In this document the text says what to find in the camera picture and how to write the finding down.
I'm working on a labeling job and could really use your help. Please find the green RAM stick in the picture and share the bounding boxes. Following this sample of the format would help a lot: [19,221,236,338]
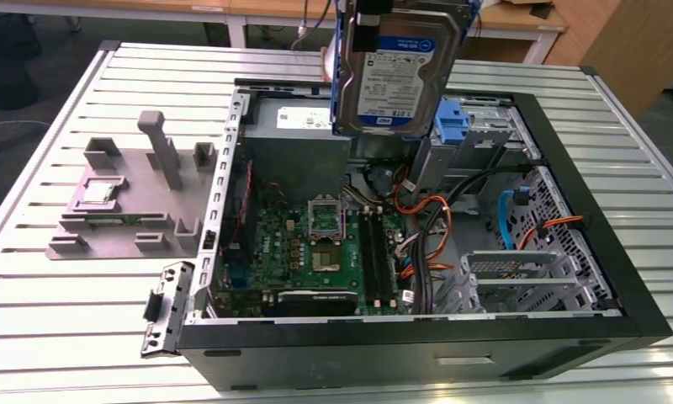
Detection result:
[87,215,148,228]

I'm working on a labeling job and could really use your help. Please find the orange wire bundle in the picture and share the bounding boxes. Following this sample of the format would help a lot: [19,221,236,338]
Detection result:
[391,195,456,281]

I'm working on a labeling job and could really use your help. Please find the orange power wire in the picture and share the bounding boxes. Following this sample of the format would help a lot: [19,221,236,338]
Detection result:
[516,215,588,250]

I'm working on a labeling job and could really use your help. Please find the black PC case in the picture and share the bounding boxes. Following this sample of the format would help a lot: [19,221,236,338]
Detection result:
[173,77,673,392]

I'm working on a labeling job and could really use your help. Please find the silver CPU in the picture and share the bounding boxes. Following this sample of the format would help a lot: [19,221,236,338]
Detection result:
[81,183,117,206]

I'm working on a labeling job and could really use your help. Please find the metal socket cover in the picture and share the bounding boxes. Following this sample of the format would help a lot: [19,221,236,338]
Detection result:
[306,196,350,246]

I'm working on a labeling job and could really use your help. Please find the black cable bundle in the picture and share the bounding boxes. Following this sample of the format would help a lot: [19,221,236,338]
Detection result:
[412,164,543,316]

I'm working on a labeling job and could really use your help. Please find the thin red wire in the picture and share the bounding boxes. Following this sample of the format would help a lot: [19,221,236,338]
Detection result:
[228,161,255,250]

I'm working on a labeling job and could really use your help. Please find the grey parts rack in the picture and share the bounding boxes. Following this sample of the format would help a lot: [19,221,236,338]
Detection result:
[44,110,220,261]

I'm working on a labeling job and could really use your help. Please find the blue drive latch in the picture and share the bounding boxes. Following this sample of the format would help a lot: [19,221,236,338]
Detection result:
[431,96,472,146]

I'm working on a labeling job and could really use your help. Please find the blue expansion slot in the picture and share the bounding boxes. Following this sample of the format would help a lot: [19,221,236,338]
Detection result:
[228,268,252,291]

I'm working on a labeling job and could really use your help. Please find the CPU socket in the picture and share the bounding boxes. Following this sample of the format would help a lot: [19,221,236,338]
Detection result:
[312,243,352,274]

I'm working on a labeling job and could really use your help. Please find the wooden desk with white legs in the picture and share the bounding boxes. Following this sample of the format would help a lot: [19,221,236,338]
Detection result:
[0,0,571,65]

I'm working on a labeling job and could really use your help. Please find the green motherboard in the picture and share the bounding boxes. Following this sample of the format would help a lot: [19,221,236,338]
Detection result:
[209,201,415,316]

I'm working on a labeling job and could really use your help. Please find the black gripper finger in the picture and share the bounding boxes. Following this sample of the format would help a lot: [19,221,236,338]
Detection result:
[351,0,395,54]

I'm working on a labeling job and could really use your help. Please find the blue data wire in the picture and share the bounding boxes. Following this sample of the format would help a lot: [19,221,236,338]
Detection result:
[499,188,535,250]

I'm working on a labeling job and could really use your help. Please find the black office chair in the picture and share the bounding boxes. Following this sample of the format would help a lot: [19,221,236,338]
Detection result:
[0,12,44,111]

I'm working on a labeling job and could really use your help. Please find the black graphics card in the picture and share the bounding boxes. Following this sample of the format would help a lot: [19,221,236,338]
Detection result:
[260,289,360,317]

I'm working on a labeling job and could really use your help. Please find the grey optical drive cage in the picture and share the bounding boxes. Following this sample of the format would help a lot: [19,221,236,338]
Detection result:
[412,98,540,197]

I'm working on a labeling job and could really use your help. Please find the brown wooden cabinet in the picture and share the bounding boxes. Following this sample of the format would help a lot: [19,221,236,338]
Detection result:
[543,0,673,121]

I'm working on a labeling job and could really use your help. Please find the grey metal card retainer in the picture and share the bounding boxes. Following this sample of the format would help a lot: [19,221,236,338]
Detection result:
[139,260,197,359]

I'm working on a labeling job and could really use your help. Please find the hard disk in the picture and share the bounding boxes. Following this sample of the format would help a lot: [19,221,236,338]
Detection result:
[330,0,479,138]

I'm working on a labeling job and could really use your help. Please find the grey power supply unit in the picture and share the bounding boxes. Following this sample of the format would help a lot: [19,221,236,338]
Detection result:
[239,97,354,203]

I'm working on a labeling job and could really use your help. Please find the black RAM slot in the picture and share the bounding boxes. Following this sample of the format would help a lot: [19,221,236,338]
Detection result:
[372,208,400,308]
[358,208,387,308]

